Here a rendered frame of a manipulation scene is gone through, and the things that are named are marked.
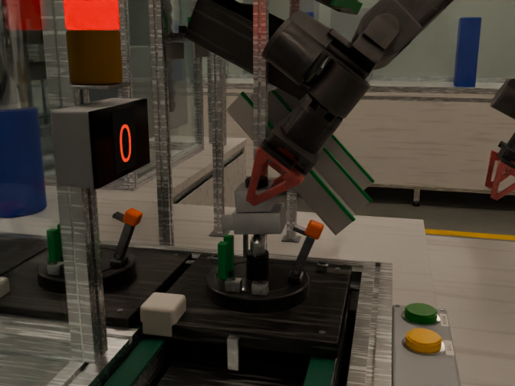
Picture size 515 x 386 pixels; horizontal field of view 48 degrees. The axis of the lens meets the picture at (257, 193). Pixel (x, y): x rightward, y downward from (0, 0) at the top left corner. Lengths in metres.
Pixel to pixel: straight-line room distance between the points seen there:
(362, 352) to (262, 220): 0.20
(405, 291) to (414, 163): 3.70
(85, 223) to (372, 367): 0.34
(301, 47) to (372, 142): 4.07
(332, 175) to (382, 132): 3.66
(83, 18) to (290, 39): 0.25
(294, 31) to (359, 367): 0.39
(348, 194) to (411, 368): 0.48
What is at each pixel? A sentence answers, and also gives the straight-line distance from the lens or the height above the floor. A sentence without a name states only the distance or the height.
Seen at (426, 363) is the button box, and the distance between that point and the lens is 0.69.
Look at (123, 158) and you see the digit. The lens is 0.59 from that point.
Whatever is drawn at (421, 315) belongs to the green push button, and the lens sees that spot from 0.76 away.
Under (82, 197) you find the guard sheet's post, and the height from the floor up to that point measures 1.15.
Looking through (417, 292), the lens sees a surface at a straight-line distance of 1.10.
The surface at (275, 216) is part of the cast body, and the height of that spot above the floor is 1.08.
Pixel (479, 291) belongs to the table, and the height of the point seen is 0.86.
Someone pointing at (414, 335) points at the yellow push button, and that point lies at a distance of 0.72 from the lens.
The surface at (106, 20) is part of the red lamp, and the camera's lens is 0.58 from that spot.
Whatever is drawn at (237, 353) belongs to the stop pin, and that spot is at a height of 0.95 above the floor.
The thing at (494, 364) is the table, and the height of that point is 0.86.
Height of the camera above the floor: 1.30
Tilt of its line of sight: 15 degrees down
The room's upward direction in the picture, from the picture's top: straight up
